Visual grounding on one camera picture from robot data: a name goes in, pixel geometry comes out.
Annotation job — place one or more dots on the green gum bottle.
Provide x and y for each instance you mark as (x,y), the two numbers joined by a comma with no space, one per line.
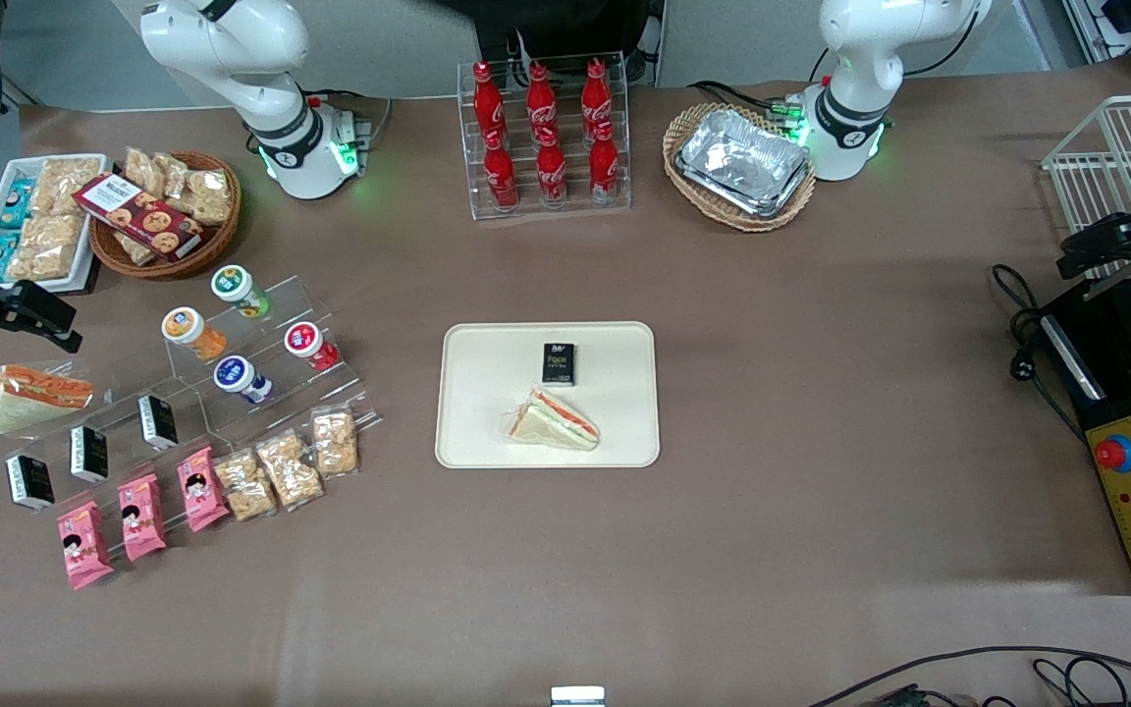
(237,288)

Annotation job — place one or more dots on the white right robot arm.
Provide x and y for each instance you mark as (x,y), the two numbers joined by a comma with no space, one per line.
(232,44)

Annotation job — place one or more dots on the white rectangular snack tray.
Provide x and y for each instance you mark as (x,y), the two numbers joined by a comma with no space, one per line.
(84,265)

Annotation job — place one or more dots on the orange gum bottle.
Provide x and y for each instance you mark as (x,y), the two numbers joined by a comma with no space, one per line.
(190,332)

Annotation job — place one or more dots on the blue gum bottle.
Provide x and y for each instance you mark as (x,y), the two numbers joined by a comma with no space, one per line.
(240,378)

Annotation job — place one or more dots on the red gum bottle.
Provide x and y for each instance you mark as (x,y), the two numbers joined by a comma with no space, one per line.
(308,344)

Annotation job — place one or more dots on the silver foil tray stack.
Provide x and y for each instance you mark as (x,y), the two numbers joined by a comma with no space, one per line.
(742,162)

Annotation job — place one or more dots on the beige rectangular serving tray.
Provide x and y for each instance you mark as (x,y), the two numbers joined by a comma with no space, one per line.
(487,412)

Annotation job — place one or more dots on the wrapped triangle sandwich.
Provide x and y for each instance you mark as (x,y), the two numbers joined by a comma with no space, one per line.
(35,398)
(556,422)

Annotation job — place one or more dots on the large bagged rice cracker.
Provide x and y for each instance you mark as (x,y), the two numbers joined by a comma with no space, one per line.
(65,185)
(45,245)

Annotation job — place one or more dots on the blue snack pack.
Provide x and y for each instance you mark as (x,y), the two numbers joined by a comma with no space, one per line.
(2,255)
(16,203)

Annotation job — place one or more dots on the black tissue pack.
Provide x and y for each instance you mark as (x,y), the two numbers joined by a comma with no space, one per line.
(30,481)
(89,454)
(158,422)
(558,364)

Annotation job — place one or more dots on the red cookie box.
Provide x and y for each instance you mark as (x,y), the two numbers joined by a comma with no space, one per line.
(138,216)

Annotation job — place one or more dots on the clear bagged rice snack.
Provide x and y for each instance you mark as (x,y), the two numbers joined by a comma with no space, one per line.
(144,169)
(335,442)
(246,486)
(289,469)
(200,191)

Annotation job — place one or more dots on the brown wicker basket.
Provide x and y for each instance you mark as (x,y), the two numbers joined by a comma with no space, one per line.
(217,241)

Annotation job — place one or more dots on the pink snack pack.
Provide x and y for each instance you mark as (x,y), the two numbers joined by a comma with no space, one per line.
(141,518)
(84,545)
(202,489)

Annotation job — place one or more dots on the clear acrylic step display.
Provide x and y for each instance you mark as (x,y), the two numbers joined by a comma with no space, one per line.
(305,299)

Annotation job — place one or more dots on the light wicker basket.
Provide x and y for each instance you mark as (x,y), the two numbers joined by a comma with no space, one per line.
(683,133)

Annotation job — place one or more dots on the red cola bottle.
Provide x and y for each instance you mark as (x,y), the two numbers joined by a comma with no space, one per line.
(487,103)
(596,93)
(541,98)
(501,175)
(552,172)
(604,165)

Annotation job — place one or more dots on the clear acrylic bottle rack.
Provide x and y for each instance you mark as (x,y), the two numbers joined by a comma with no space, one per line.
(624,128)

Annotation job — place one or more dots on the small white silver device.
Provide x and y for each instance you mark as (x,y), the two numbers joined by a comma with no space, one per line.
(577,697)

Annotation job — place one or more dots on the metal frame shelf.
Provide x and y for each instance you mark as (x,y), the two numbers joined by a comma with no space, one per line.
(1115,20)

